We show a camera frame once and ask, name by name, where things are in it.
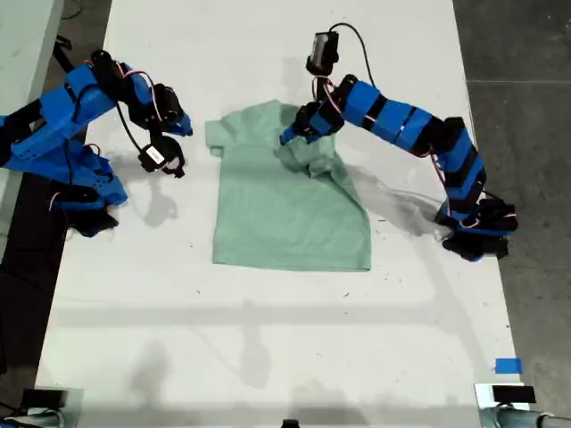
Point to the small black object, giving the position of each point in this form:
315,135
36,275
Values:
290,423

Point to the black camera box white label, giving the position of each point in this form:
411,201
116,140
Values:
152,157

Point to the pale green t-shirt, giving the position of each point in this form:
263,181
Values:
276,214

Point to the blue tape strip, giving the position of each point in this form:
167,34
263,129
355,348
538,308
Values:
508,365

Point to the black stand leg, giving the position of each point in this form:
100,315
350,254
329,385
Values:
62,51

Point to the grey blue clamp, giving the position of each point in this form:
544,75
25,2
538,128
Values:
31,420
517,419

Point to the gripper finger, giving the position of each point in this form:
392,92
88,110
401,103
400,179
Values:
167,130
305,139
185,125
288,135

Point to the small black box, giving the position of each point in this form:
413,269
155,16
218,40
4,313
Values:
42,397
513,394

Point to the black grey camera box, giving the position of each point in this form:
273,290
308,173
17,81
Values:
322,51

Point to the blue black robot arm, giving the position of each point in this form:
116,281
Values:
53,111
401,116

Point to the pale side table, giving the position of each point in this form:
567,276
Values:
22,44

